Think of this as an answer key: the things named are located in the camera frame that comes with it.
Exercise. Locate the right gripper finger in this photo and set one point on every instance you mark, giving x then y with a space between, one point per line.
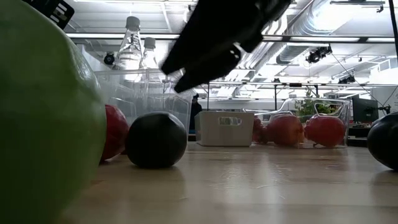
211 71
199 46

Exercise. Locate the clear plastic water bottle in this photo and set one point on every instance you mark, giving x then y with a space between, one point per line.
150 56
130 46

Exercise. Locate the black plum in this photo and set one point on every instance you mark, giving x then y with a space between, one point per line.
155 140

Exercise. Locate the bright red fruit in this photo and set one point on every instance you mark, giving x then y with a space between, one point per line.
116 133

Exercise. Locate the green apple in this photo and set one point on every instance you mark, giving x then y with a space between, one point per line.
46 124

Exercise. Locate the black round fruit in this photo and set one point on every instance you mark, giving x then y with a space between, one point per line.
385 143

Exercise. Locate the person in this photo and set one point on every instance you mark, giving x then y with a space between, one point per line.
195 115

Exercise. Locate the large clear plastic bin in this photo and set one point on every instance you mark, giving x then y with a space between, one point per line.
174 105

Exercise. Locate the small grey plastic bin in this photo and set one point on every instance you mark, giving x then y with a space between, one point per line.
224 137

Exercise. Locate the overhead light bar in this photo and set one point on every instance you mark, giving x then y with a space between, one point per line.
311 36

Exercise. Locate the black ceiling spotlight cluster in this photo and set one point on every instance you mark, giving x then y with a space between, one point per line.
318 53
346 80

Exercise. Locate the small green potted plant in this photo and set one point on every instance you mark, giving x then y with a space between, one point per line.
306 105

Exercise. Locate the clear plastic fruit tray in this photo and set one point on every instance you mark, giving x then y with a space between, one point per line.
347 124

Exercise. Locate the black computer monitor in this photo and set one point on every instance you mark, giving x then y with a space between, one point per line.
365 109

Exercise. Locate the silver spiral ventilation duct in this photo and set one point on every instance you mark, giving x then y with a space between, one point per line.
311 21

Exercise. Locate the black dome camera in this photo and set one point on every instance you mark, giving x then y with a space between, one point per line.
109 58

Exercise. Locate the black ceiling track rail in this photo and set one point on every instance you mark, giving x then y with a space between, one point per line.
357 2

